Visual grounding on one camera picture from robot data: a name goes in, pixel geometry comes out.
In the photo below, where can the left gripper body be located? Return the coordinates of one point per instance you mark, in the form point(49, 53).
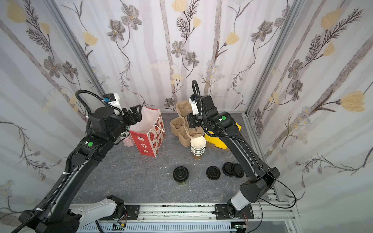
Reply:
point(133, 114)

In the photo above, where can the red white paper bag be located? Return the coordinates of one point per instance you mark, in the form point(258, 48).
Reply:
point(149, 133)

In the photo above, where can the green paper coffee cup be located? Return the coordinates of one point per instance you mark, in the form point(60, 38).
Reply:
point(181, 183)

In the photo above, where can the stack of paper cups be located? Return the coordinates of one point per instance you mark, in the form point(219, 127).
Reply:
point(198, 147)

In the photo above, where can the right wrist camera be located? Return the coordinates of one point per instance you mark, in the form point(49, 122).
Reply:
point(193, 106)

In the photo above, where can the pink straw holder cup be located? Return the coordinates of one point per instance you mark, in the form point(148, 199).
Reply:
point(128, 141)

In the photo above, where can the single black lid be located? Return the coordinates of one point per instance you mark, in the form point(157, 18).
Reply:
point(213, 173)

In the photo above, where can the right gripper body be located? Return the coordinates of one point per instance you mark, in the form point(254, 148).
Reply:
point(192, 120)

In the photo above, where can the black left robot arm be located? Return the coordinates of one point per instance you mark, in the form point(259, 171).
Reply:
point(104, 126)

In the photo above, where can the black cup lid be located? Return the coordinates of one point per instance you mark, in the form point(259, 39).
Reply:
point(181, 174)

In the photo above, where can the stack of black lids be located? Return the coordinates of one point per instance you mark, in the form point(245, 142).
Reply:
point(233, 170)

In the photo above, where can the brown pulp cup carrier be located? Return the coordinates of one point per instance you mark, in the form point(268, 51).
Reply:
point(178, 129)

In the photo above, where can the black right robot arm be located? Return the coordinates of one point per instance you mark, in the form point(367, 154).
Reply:
point(260, 177)

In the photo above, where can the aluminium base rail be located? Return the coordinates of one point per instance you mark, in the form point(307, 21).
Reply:
point(183, 218)

